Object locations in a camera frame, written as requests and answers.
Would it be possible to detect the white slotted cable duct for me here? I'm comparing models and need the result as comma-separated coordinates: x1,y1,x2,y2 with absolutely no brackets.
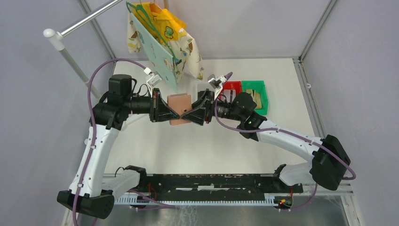
113,194,277,207

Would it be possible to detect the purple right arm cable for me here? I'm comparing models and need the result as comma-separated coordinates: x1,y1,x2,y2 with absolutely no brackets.
213,72,357,213

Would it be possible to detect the yellow patterned children shirt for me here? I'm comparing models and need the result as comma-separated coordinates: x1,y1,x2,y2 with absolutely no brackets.
127,2,205,81

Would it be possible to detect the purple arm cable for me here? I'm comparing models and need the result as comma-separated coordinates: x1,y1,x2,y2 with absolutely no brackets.
213,72,357,213
72,58,175,226

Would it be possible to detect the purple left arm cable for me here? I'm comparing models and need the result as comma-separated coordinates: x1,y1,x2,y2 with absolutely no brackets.
72,58,175,226

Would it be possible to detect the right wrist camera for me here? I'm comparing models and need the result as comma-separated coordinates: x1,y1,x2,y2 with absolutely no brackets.
207,74,227,100

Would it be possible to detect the red plastic bin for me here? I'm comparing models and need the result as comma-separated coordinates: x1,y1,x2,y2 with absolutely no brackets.
219,81,242,103

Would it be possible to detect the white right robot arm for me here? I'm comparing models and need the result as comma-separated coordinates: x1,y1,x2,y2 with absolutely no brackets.
181,90,355,192

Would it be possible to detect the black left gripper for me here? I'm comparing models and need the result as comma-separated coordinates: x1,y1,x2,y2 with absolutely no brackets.
124,88,179,122

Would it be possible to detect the gold cards stack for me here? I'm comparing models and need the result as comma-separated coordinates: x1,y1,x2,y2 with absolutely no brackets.
245,89,262,109

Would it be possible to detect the white cards stack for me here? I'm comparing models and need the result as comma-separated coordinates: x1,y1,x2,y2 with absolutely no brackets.
223,89,237,102

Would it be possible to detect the white plastic bin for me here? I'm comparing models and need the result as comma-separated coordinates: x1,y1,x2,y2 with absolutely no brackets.
196,81,215,94

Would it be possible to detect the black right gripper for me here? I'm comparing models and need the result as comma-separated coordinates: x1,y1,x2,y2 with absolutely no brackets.
181,89,243,126

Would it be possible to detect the green plastic bin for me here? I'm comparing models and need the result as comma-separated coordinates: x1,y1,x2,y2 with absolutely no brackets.
241,81,269,116

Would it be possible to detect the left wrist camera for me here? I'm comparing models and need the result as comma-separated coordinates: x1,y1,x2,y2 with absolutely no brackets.
144,67,162,95

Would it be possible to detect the green clothes hanger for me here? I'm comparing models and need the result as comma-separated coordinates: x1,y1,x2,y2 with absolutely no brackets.
126,2,176,60

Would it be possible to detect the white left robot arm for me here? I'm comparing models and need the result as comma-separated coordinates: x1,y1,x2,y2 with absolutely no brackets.
57,74,179,219

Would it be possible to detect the light green cartoon garment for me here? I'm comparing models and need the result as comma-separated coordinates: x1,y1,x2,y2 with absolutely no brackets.
130,13,178,93

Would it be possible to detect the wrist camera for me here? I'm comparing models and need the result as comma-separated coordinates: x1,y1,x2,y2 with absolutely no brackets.
207,74,227,100
144,67,162,95

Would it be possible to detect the silver clothes rack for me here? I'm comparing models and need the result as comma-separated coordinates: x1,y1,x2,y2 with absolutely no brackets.
43,0,147,125

